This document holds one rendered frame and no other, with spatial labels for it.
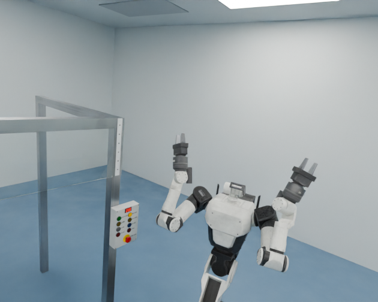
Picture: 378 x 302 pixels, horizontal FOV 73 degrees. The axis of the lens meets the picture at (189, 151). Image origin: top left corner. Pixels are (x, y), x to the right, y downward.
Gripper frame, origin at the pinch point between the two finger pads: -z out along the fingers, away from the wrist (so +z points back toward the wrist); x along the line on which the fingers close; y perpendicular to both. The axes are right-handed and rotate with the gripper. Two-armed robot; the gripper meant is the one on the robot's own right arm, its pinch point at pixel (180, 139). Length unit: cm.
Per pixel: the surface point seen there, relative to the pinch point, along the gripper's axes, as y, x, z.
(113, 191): 30, -27, 31
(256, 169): -223, -131, -2
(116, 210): 28, -26, 42
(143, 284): -36, -120, 120
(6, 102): 93, -347, -106
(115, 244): 25, -34, 62
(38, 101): 67, -110, -42
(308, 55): -216, -35, -140
